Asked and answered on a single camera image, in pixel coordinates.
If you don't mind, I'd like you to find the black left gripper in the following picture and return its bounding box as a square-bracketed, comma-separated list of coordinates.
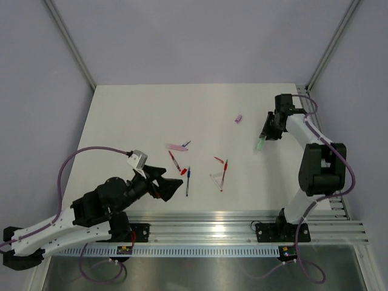
[115, 165, 182, 214]

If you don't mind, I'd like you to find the green highlighter pen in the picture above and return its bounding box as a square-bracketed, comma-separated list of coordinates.
[256, 136, 266, 152]

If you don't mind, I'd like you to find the red marker pen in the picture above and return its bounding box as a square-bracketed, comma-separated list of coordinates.
[168, 150, 181, 172]

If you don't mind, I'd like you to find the blue ballpoint pen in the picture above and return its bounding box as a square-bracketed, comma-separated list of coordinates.
[185, 166, 191, 197]

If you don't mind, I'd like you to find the pink highlighter pen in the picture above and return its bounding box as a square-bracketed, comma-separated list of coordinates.
[166, 144, 188, 152]

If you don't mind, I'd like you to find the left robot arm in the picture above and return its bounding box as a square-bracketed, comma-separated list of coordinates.
[2, 166, 183, 271]

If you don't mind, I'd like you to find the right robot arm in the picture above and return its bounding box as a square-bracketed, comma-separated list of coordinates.
[255, 94, 347, 243]

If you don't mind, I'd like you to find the red gel pen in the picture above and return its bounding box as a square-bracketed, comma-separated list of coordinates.
[220, 159, 229, 192]

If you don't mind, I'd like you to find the red pen cap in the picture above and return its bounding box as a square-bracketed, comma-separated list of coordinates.
[214, 156, 225, 164]

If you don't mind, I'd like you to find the white red marker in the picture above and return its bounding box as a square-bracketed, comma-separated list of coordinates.
[210, 173, 223, 192]

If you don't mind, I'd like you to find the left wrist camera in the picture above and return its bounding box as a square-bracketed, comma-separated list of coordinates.
[127, 150, 148, 170]

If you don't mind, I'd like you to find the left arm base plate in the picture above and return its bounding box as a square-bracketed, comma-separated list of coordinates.
[107, 223, 150, 243]

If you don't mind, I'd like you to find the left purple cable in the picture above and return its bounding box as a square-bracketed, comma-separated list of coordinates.
[0, 146, 134, 284]

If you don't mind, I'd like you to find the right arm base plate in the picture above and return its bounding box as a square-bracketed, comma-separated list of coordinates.
[255, 222, 311, 243]

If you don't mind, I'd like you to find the right side aluminium rail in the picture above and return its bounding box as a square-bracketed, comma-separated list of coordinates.
[296, 85, 356, 217]

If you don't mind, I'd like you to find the white slotted cable duct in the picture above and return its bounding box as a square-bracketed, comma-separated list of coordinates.
[59, 245, 280, 258]

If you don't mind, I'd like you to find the aluminium rail base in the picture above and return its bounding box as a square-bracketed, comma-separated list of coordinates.
[127, 210, 369, 246]

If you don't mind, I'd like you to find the right aluminium frame post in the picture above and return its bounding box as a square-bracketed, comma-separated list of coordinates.
[305, 0, 363, 93]

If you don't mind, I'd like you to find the aluminium frame post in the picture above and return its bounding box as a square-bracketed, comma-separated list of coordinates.
[305, 0, 363, 93]
[42, 0, 97, 92]

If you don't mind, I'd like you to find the left aluminium frame post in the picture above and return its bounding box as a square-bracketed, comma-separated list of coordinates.
[42, 0, 97, 92]

